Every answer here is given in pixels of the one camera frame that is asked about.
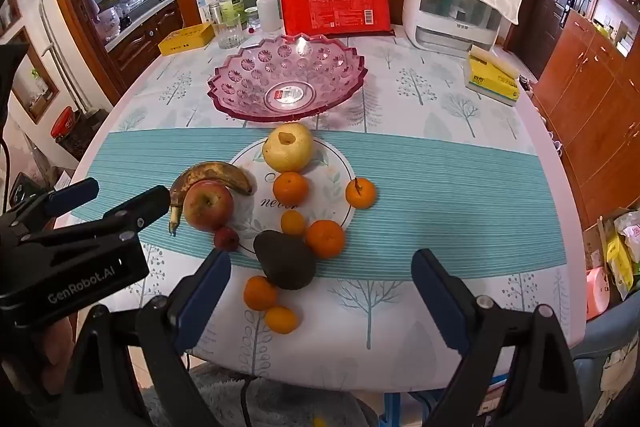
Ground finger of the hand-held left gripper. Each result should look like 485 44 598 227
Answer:
20 185 172 246
0 178 101 233

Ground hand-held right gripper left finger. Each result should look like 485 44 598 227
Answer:
65 249 233 427

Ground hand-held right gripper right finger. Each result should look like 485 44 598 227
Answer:
411 248 586 427

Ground red lychee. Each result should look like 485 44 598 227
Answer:
214 227 240 252

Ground red apple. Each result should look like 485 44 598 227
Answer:
182 180 235 233

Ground small orange kumquat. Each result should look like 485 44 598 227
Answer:
264 305 300 335
280 210 306 237

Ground brown spotted banana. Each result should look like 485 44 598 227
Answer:
169 161 255 237

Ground dark avocado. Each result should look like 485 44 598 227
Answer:
253 230 317 291

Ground orange mandarin with stem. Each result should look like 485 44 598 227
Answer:
345 177 377 210

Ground yellow apple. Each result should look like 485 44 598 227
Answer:
262 123 315 172

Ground pink glass fruit bowl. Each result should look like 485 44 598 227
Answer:
207 33 369 124

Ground person's left hand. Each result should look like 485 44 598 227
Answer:
27 317 81 395

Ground red container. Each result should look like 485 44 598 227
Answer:
51 106 76 140

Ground grey fluffy cushion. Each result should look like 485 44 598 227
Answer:
142 364 381 427

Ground pink bin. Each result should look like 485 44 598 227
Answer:
585 268 611 320

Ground cardboard box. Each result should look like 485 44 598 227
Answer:
582 207 640 268

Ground yellow box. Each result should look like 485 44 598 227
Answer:
158 23 215 56

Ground blue chair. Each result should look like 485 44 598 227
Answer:
570 302 640 408

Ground clear glass tumbler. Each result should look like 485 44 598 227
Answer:
214 14 246 50

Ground plastic bags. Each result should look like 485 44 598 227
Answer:
605 212 640 303

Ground white carton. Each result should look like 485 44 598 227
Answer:
196 0 219 25

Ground clear bottle with green label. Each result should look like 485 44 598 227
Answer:
218 0 244 32

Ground white squeeze bottle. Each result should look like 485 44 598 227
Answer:
236 0 283 32

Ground wooden cabinet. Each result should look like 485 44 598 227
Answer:
527 12 640 228

